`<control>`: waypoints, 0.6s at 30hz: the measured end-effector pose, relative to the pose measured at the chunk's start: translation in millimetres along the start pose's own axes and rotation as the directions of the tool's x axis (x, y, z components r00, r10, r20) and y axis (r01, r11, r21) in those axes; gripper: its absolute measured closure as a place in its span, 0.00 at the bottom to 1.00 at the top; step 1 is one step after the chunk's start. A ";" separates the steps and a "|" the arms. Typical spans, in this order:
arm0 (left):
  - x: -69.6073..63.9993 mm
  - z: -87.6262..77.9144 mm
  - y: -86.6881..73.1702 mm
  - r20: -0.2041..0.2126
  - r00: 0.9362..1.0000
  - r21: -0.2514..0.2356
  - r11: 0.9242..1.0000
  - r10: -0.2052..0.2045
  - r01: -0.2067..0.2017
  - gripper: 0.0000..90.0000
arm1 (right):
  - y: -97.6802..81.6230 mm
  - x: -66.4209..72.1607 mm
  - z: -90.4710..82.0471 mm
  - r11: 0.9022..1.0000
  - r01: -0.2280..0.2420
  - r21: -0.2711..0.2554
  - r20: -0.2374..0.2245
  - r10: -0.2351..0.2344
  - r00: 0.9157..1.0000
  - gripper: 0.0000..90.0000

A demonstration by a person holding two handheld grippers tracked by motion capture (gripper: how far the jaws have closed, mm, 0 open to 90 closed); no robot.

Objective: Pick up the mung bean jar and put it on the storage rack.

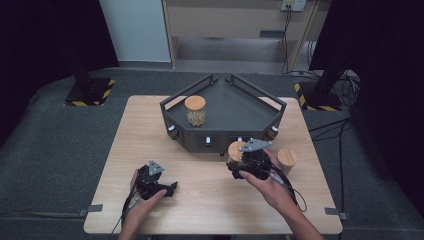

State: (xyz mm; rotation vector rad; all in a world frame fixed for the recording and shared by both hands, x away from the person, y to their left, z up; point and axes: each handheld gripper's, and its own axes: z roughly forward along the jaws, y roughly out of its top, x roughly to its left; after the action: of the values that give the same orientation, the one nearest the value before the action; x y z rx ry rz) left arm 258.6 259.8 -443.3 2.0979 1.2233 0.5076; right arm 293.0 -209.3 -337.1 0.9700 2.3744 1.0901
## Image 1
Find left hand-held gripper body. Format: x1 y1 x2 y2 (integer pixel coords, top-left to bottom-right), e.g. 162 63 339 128
134 159 168 201

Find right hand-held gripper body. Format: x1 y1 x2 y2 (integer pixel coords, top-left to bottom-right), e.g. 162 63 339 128
238 137 273 181

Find glass jar with green beans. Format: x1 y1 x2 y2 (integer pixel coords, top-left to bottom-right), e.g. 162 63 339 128
226 140 249 168

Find glass jar with wooden lid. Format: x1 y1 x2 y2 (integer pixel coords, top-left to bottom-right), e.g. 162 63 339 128
276 147 299 177

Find black corner storage rack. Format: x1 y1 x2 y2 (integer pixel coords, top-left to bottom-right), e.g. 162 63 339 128
159 73 288 155

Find glass jar with yellow beans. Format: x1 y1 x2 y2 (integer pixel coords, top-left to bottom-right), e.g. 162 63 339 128
184 95 207 128

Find person's left hand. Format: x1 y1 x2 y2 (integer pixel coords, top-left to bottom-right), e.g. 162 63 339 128
122 168 168 232

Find person's right hand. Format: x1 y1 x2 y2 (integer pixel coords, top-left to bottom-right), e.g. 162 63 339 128
238 148 300 218

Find grey tape strip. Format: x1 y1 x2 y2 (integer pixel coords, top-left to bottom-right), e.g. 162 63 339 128
78 204 104 217
324 207 349 220

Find black stand with striped base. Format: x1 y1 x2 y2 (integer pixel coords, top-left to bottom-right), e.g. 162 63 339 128
293 59 355 112
63 49 117 107

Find grey bar on cabinet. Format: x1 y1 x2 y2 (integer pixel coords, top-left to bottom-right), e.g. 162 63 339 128
259 29 286 39

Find black curtain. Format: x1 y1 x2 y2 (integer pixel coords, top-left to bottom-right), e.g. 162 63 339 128
0 0 120 148
309 0 424 218

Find white panel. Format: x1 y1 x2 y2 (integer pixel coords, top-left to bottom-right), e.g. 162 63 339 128
98 0 172 63

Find left hand-held gripper cable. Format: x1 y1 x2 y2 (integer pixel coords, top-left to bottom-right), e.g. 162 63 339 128
110 186 143 235

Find hand-held gripper cable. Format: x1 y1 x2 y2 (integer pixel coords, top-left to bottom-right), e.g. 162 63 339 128
253 158 308 213
110 186 143 235

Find right hand-held gripper cable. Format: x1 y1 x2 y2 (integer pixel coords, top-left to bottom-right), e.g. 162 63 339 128
253 158 308 213

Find black floor cable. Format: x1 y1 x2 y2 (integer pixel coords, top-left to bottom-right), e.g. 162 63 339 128
308 118 352 214

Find tangle of black cables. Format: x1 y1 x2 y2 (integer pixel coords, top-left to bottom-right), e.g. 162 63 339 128
334 69 362 108

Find black cables from socket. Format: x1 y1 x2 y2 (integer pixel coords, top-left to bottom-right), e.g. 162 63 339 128
280 6 313 77

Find white wall socket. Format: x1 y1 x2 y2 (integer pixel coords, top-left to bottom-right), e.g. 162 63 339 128
280 0 308 13

